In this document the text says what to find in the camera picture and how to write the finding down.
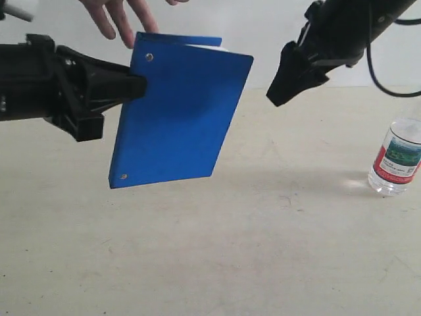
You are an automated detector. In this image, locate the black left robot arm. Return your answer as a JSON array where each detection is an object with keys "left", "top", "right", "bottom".
[{"left": 1, "top": 34, "right": 147, "bottom": 142}]

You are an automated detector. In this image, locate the person's bare hand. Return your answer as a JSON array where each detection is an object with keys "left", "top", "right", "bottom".
[{"left": 78, "top": 0, "right": 191, "bottom": 49}]

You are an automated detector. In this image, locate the blue paper binder folder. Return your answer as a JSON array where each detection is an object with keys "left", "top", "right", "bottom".
[{"left": 109, "top": 32, "right": 254, "bottom": 189}]

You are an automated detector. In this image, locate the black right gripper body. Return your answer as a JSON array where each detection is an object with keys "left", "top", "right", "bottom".
[{"left": 292, "top": 1, "right": 372, "bottom": 88}]

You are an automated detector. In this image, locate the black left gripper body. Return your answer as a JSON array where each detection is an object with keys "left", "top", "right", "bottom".
[{"left": 24, "top": 33, "right": 132, "bottom": 143}]

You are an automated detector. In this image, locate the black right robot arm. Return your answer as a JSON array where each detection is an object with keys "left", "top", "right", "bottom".
[{"left": 266, "top": 1, "right": 420, "bottom": 107}]

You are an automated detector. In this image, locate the clear plastic water bottle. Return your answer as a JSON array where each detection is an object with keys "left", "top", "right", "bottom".
[{"left": 368, "top": 99, "right": 420, "bottom": 196}]

